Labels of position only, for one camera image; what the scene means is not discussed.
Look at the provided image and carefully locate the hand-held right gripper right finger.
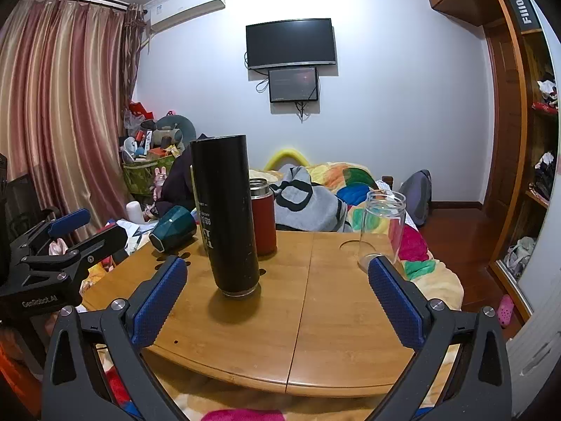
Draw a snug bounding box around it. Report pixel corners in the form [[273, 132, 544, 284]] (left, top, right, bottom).
[[367, 254, 513, 421]]

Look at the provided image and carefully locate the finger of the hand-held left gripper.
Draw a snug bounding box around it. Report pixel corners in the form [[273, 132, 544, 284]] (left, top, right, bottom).
[[20, 223, 129, 273], [8, 209, 92, 255]]

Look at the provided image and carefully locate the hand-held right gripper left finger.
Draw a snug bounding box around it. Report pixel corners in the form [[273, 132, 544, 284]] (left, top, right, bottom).
[[41, 254, 189, 421]]

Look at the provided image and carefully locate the tall black tumbler cup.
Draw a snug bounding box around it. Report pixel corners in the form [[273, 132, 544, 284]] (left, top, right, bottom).
[[189, 134, 261, 299]]

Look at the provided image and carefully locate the dark green cup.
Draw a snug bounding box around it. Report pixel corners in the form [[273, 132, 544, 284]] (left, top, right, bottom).
[[148, 205, 198, 254]]

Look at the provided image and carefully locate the clear glass cup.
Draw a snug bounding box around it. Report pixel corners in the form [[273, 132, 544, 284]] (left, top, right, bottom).
[[357, 189, 407, 273]]

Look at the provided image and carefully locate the red thermos cup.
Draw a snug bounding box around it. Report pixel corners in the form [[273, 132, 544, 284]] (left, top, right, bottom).
[[249, 178, 278, 257]]

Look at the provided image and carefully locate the black chair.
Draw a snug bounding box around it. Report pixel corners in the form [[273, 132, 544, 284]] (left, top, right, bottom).
[[6, 174, 60, 240]]

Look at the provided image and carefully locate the green storage basket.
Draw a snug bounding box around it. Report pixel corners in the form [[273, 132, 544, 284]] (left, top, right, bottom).
[[123, 160, 174, 196]]

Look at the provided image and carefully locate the pink bunny toy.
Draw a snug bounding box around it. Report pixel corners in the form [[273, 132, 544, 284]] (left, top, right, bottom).
[[151, 167, 169, 196]]

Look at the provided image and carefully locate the wooden folding table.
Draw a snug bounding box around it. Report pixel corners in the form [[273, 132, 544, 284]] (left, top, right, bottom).
[[81, 228, 417, 397]]

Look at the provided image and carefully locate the dark jacket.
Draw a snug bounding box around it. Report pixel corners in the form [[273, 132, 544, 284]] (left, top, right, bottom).
[[155, 134, 198, 216]]

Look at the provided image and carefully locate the grey backpack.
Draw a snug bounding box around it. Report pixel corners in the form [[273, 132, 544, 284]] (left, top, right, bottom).
[[398, 169, 433, 228]]

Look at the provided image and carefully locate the pink slipper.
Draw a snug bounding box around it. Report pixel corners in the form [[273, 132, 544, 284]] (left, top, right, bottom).
[[497, 295, 514, 327]]

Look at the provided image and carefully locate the pink striped curtain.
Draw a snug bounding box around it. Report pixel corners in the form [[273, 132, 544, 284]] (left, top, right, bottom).
[[0, 0, 136, 246]]

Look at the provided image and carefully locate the grey black printed garment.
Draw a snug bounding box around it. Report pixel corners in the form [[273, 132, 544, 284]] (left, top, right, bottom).
[[267, 166, 349, 233]]

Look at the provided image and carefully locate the grey clothes bundle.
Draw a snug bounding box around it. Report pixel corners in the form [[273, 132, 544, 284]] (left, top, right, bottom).
[[506, 237, 536, 279]]

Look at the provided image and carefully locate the grey green plush toy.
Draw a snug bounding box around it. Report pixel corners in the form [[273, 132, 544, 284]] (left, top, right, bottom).
[[153, 114, 196, 143]]

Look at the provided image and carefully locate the yellow arched cushion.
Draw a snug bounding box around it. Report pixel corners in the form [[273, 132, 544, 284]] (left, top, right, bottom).
[[264, 149, 318, 172]]

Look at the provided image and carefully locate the wooden wardrobe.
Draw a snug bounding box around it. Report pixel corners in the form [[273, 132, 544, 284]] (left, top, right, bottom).
[[421, 0, 561, 329]]

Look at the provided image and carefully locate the brown patterned curtain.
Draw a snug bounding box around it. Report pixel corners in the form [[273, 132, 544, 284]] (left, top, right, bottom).
[[123, 2, 147, 112]]

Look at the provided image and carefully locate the dark clothes pile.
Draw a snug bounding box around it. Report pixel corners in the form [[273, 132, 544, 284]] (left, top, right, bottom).
[[534, 151, 557, 202]]

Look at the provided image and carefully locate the white air conditioner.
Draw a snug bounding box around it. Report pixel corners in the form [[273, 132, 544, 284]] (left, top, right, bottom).
[[149, 0, 226, 33]]

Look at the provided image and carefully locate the pile of folded clothes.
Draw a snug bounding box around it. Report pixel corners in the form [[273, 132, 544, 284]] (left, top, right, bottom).
[[537, 79, 561, 110]]

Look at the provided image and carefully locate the small black wall monitor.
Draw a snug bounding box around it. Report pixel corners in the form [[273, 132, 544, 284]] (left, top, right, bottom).
[[268, 67, 319, 103]]

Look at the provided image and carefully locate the black wall television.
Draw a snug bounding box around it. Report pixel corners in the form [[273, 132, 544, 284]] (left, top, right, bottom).
[[245, 18, 338, 71]]

